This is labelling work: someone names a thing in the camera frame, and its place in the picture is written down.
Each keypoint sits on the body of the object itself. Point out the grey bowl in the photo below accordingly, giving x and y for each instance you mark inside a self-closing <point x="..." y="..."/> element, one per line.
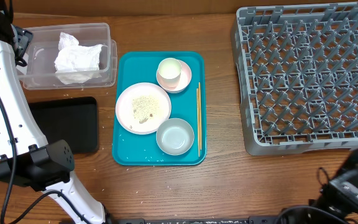
<point x="175" y="136"/>

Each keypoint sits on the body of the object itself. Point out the pale green cup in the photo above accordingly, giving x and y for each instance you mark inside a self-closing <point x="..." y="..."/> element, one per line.
<point x="169" y="70"/>

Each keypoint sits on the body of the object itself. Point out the white napkin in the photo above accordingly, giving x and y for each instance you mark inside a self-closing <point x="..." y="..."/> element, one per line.
<point x="74" y="62"/>

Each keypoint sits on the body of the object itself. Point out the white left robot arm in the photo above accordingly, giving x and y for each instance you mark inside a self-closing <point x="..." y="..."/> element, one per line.
<point x="27" y="159"/>

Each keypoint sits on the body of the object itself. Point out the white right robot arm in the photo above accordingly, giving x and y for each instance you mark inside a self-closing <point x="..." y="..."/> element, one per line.
<point x="339" y="197"/>

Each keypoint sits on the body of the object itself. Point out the clear plastic waste bin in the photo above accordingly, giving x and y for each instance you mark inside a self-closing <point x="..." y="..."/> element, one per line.
<point x="40" y="72"/>

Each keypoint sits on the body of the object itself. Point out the grey dishwasher rack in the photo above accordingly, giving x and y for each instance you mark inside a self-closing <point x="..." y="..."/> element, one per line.
<point x="298" y="75"/>

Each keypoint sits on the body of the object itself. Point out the left wooden chopstick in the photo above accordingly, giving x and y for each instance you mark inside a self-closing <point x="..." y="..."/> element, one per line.
<point x="198" y="119"/>

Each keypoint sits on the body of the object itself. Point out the wooden chopstick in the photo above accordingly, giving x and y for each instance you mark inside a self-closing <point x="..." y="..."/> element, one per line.
<point x="199" y="86"/>
<point x="198" y="119"/>

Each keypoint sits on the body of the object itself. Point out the right wooden chopstick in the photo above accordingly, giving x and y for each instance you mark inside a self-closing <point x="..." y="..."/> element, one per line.
<point x="199" y="86"/>

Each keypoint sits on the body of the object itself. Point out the large pink dirty plate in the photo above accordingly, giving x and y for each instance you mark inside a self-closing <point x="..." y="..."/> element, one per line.
<point x="142" y="108"/>

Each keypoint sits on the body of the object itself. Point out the small pink saucer plate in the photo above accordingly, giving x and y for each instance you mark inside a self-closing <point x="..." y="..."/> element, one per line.
<point x="183" y="81"/>

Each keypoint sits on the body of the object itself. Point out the teal serving tray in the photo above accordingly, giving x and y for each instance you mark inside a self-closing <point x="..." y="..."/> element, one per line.
<point x="130" y="149"/>

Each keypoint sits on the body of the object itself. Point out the black tray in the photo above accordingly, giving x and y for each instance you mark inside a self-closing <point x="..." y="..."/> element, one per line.
<point x="74" y="120"/>

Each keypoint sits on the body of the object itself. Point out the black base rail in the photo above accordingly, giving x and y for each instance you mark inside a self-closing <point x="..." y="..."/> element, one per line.
<point x="249" y="220"/>

